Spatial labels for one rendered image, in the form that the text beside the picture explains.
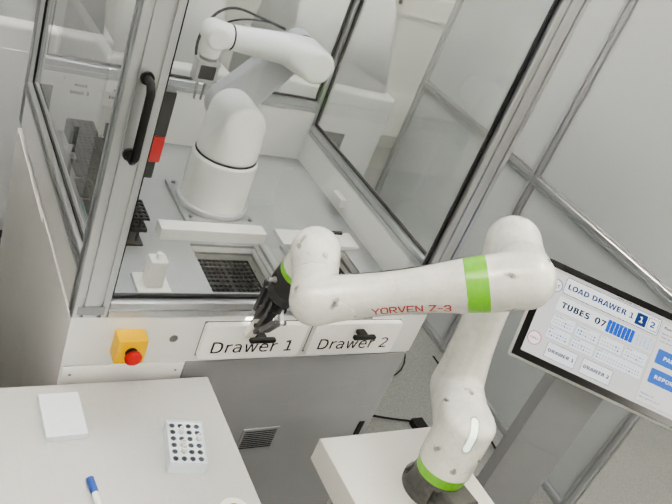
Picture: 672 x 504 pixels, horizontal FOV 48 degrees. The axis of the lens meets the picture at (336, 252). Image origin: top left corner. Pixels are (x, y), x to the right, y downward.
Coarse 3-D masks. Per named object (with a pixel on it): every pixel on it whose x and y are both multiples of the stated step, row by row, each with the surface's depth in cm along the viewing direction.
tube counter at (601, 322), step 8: (600, 320) 219; (608, 320) 219; (600, 328) 218; (608, 328) 219; (616, 328) 219; (624, 328) 219; (616, 336) 218; (624, 336) 218; (632, 336) 218; (640, 336) 218; (648, 336) 218; (632, 344) 218; (640, 344) 218; (648, 344) 218
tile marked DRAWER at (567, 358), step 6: (546, 348) 217; (552, 348) 217; (558, 348) 217; (564, 348) 217; (546, 354) 217; (552, 354) 217; (558, 354) 217; (564, 354) 217; (570, 354) 217; (576, 354) 217; (558, 360) 216; (564, 360) 216; (570, 360) 216; (576, 360) 216; (570, 366) 216
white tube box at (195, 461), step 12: (168, 420) 171; (180, 420) 172; (168, 432) 169; (192, 432) 171; (168, 444) 165; (192, 444) 168; (204, 444) 169; (168, 456) 164; (180, 456) 164; (192, 456) 165; (204, 456) 166; (168, 468) 162; (180, 468) 163; (192, 468) 164; (204, 468) 165
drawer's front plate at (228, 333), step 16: (208, 336) 185; (224, 336) 188; (240, 336) 190; (272, 336) 195; (288, 336) 198; (304, 336) 201; (208, 352) 189; (240, 352) 194; (256, 352) 196; (272, 352) 199; (288, 352) 202
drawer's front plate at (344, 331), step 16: (352, 320) 208; (368, 320) 210; (384, 320) 213; (400, 320) 216; (320, 336) 203; (336, 336) 206; (352, 336) 209; (384, 336) 215; (320, 352) 208; (336, 352) 211; (352, 352) 214
